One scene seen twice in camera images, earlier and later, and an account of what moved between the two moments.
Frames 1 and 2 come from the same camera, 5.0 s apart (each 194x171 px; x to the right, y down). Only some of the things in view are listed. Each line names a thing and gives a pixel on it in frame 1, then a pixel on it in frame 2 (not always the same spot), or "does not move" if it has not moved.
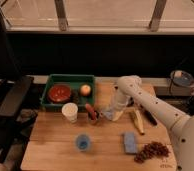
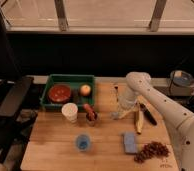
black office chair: [9, 90] does not move
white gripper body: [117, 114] to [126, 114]
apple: [85, 90] does not move
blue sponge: [130, 144] does not move
